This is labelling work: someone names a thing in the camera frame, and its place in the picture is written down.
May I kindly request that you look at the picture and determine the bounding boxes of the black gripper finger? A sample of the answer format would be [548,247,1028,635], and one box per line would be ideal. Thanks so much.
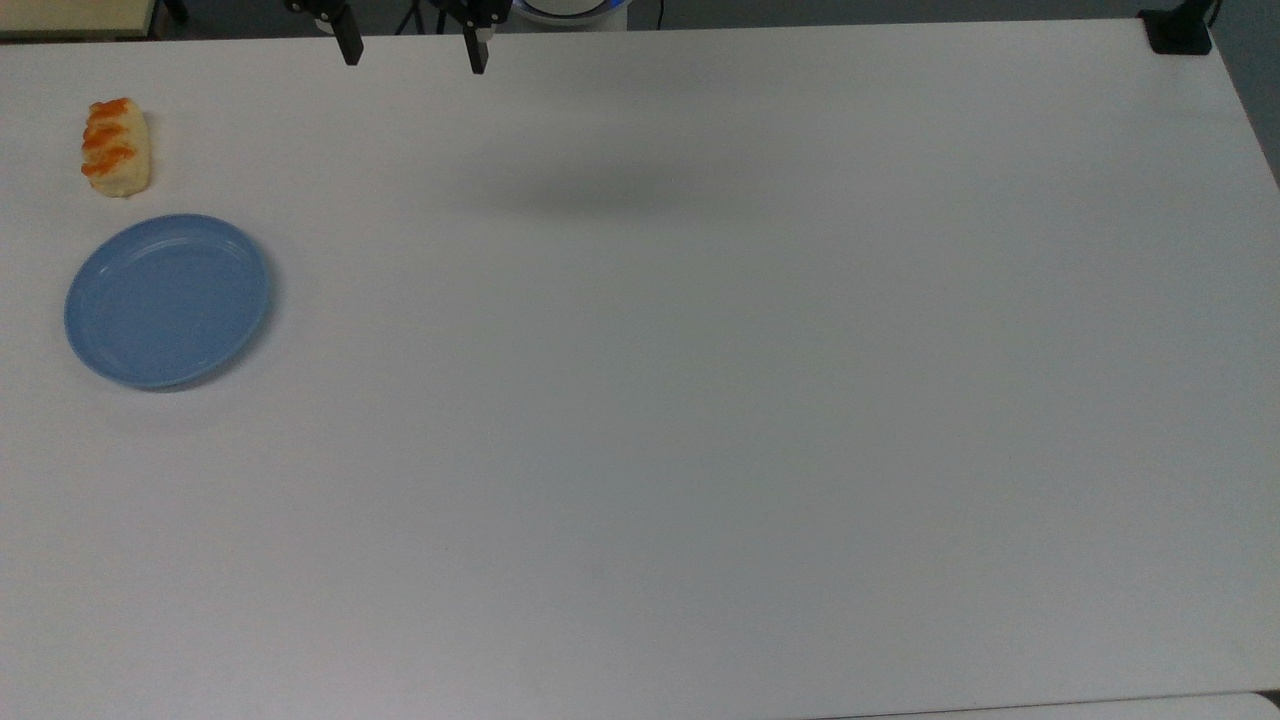
[285,0,364,68]
[432,0,509,76]

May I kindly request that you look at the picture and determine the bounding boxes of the toy bread with orange stripes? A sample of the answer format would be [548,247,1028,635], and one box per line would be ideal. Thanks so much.
[80,97,152,199]

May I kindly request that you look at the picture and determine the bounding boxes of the blue round plate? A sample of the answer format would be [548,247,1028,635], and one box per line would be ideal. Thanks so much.
[64,213,271,391]

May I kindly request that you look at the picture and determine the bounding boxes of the wooden side table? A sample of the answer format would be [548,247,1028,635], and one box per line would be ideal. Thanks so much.
[0,0,161,42]

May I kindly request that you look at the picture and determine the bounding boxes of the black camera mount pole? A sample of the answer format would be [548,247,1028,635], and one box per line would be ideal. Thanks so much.
[1138,0,1223,56]

